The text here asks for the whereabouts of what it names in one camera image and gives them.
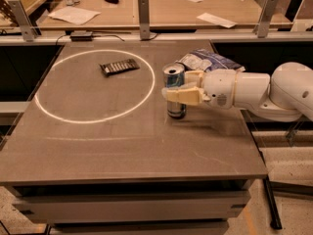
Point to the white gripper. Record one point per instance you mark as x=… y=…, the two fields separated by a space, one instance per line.
x=219 y=86

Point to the red bull can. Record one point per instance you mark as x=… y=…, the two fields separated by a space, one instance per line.
x=173 y=76

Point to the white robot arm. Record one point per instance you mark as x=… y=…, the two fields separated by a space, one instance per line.
x=285 y=95

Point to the blue white chip bag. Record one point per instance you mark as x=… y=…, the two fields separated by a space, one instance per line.
x=204 y=60

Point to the white paper sheet right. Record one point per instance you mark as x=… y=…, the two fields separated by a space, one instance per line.
x=216 y=20

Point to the grey drawer cabinet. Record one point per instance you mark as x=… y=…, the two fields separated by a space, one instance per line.
x=194 y=213

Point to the white paper sheet left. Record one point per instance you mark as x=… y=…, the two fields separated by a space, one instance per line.
x=74 y=15

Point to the right metal bracket post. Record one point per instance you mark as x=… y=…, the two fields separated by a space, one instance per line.
x=263 y=25

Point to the metal bracket post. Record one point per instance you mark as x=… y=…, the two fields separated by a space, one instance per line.
x=28 y=30
x=144 y=19
x=263 y=25

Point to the middle metal bracket post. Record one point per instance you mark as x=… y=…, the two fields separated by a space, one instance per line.
x=144 y=19

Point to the black power adapter with cable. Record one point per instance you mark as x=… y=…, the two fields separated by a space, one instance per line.
x=86 y=35

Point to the left metal bracket post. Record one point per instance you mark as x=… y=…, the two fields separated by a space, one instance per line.
x=28 y=30

